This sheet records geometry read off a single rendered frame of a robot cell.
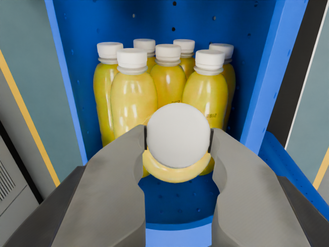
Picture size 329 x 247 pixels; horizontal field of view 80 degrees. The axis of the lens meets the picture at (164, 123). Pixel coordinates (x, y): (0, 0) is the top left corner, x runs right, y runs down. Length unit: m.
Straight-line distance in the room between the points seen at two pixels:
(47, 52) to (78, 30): 1.32
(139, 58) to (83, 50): 0.11
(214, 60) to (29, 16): 1.49
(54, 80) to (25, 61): 0.22
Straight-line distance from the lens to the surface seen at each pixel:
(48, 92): 1.77
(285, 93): 1.49
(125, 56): 0.26
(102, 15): 0.38
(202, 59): 0.27
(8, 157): 2.17
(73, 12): 0.33
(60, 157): 2.09
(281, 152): 1.38
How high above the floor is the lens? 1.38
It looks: 60 degrees down
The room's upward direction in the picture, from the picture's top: 174 degrees counter-clockwise
